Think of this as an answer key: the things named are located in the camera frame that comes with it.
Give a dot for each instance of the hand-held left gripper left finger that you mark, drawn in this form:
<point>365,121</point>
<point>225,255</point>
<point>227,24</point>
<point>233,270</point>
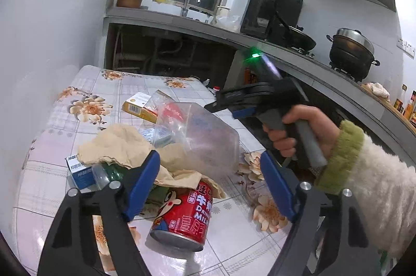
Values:
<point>144,183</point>

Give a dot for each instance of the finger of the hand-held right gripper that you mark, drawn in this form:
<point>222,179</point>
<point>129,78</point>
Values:
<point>240,92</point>
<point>224,106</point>

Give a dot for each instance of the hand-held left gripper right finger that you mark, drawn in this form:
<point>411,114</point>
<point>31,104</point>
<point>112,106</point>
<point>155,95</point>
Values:
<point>279,186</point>

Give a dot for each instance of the clear green plastic bottle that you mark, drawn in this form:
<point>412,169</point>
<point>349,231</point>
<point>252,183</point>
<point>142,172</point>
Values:
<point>110,173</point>

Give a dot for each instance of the clear plastic jar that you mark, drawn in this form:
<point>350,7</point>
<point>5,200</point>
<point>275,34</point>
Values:
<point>208,139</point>

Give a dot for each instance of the brown paper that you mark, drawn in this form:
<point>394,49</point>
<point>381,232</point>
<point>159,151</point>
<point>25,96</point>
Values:
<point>120,142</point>

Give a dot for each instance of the red milk can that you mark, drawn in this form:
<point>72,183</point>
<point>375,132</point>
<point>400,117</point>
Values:
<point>182,217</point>

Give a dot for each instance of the blue and white carton box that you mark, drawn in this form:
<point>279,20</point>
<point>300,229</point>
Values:
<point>78,172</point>

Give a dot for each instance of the person's right forearm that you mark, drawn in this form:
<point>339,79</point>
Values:
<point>377,181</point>

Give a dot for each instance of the person's right hand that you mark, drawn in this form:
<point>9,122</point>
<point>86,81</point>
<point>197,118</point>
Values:
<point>308,129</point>

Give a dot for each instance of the orange snack packets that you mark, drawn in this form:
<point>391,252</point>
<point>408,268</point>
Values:
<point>249,76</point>

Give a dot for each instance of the small blue white packet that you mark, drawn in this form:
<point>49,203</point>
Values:
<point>156,135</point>

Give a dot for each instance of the gas stove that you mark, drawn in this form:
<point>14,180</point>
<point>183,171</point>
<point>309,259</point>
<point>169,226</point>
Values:
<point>325,63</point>

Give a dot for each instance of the black wok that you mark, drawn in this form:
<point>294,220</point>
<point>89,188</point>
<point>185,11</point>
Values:
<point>300,38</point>

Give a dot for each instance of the clear bag with red label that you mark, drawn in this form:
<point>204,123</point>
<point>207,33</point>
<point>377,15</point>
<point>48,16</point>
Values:
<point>157,100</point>

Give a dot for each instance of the clear plastic bag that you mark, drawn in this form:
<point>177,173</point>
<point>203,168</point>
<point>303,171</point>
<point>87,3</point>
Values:
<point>227,20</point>

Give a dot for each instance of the yellow cardboard box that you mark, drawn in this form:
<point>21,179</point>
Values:
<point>136,107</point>

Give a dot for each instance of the steamer pot with lid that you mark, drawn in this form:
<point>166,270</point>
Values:
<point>352,51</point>

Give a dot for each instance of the black oven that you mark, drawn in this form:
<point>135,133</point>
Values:
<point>269,9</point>

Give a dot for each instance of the white cloth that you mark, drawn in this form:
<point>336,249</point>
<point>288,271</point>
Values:
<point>377,90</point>

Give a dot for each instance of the floral tablecloth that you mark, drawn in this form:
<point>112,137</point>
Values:
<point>48,139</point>

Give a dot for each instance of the condiment bottles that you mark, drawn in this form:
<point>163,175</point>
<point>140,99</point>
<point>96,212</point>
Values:
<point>409,107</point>

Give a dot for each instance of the white wall socket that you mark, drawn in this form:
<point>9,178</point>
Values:
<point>406,46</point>

